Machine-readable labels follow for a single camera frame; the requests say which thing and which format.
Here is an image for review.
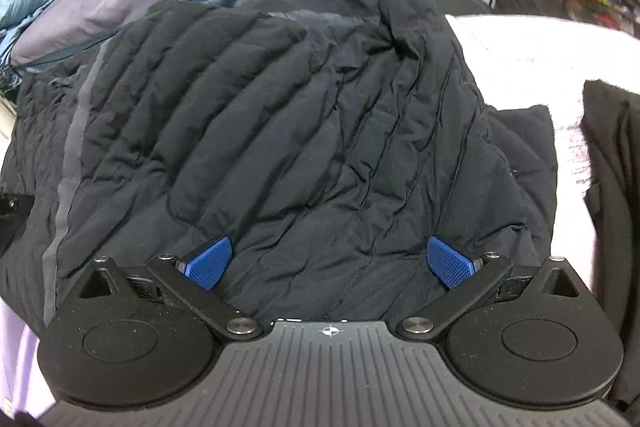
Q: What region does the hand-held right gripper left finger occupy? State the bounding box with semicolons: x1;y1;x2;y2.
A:
74;236;264;341

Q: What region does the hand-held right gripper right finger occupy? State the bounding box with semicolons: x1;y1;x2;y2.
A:
396;235;584;341

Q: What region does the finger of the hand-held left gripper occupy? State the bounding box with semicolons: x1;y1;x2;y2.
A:
0;193;34;233

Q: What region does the black garment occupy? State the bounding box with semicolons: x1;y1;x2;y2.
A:
580;79;640;414

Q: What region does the black quilted jacket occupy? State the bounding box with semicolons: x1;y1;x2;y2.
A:
0;0;560;328

